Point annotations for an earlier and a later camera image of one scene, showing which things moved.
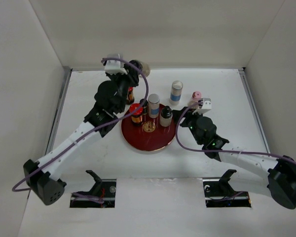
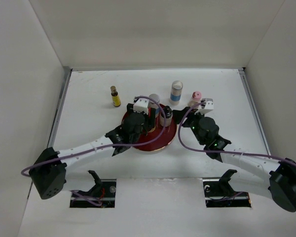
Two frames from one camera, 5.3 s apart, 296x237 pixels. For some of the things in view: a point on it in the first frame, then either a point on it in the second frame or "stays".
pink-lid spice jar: [196, 95] stays
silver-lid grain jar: [153, 105] stays
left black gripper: [132, 76] -> [149, 119]
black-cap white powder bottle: [166, 116] stays
